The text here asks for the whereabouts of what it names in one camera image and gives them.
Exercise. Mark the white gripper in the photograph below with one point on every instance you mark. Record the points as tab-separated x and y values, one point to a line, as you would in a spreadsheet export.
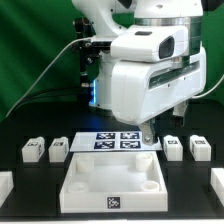
141	91

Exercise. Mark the white marker sheet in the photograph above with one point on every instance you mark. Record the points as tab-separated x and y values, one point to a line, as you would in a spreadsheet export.
111	141

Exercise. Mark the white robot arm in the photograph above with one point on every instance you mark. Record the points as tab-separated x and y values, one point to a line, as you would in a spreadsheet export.
111	18

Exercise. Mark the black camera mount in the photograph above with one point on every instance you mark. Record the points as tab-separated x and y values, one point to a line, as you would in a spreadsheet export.
87	53

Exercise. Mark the white obstacle block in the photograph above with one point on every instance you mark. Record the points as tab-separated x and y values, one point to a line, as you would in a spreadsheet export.
6	185
217	183

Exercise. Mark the white obstacle block right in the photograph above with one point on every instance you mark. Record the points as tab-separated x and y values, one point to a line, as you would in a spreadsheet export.
217	183

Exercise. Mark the white obstacle block left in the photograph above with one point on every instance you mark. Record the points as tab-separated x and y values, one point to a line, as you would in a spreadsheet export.
6	185

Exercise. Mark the white square tabletop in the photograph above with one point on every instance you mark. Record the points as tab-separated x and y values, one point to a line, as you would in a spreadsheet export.
114	182

